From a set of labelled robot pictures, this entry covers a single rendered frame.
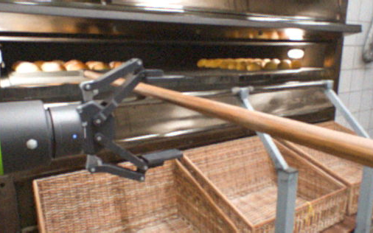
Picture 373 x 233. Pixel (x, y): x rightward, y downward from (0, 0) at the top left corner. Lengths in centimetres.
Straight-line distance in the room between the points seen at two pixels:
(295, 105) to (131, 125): 102
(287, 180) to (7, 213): 95
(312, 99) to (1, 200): 166
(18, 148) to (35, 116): 4
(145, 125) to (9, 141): 89
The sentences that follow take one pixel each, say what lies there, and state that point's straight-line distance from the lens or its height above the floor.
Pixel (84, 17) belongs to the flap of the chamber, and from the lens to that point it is 101.
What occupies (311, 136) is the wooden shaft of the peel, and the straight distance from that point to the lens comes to 40.
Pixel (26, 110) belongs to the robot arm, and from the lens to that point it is 42.
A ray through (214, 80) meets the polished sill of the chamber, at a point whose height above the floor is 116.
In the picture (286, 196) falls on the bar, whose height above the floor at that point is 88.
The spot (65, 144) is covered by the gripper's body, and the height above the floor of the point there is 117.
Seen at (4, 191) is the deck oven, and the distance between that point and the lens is 122.
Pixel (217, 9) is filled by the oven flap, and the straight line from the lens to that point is 137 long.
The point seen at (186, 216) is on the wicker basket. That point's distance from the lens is 130.
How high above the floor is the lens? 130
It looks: 12 degrees down
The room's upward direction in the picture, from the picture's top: straight up
